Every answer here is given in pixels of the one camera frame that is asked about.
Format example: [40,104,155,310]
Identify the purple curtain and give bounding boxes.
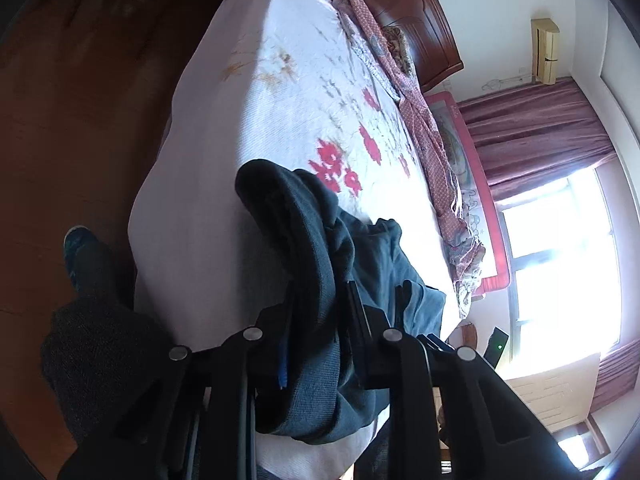
[457,77,616,201]
[595,342,640,411]

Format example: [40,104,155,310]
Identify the person's dark teal shoe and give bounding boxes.
[64,226,116,293]

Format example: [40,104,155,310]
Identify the black pants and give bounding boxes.
[235,159,446,443]

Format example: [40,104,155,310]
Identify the pink checked quilt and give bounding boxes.
[305,0,486,318]

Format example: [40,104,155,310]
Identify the window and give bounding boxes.
[500,160,631,376]

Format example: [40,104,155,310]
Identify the wooden headboard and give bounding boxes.
[345,0,465,93]

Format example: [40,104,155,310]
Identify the beige standing air conditioner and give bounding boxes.
[530,17,560,86]

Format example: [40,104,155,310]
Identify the person's dark trouser leg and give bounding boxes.
[40,245,201,461]

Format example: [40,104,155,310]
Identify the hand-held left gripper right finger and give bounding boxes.
[345,282,601,480]

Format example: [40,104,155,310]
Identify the white cabinet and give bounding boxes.
[505,352,608,436]

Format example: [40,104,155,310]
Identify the bed with floral white sheet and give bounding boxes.
[127,0,471,480]

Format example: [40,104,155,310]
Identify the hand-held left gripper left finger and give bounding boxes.
[60,305,301,480]

